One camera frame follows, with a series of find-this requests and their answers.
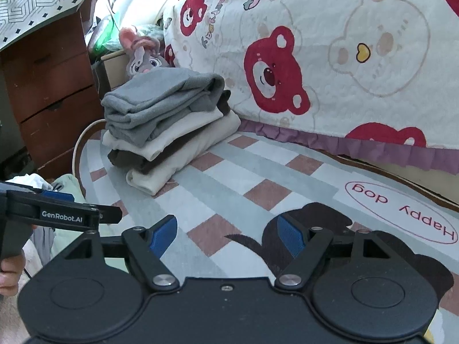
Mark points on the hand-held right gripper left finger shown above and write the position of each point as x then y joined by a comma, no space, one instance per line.
163,236

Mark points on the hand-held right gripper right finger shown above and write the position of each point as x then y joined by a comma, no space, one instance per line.
290,236

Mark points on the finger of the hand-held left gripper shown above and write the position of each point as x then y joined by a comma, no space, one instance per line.
57,197
109,215

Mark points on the grey sweater with black cat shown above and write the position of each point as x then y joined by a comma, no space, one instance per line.
154,93

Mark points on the person's left hand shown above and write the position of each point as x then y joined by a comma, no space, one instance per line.
10,272

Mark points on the white garment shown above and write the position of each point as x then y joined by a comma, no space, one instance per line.
32,181

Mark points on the grey cloth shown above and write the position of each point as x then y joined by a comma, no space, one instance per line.
45,243

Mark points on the brown folded garment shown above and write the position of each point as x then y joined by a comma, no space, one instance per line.
122,157

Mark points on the cream folded garment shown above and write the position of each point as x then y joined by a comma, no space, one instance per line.
172,168
168,139

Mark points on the wooden drawer cabinet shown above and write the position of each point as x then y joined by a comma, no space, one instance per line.
46,89

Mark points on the grey rabbit plush toy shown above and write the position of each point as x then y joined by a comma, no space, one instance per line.
143,61

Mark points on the green plastic bag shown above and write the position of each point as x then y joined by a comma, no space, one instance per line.
107,39

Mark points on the bear-printed quilt with purple ruffle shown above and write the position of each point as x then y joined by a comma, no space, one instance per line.
322,61

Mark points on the geometric patterned cloth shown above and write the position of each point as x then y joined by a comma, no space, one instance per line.
36,3

